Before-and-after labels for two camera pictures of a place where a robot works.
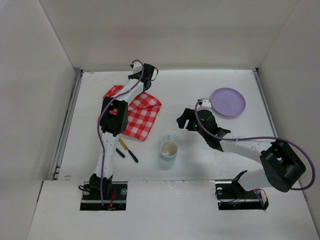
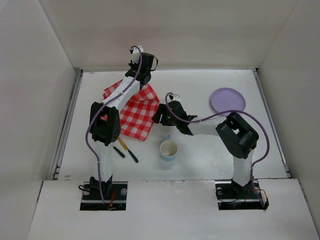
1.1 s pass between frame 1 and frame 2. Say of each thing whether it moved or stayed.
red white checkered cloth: stayed
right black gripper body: moved
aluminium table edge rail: stayed
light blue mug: stayed
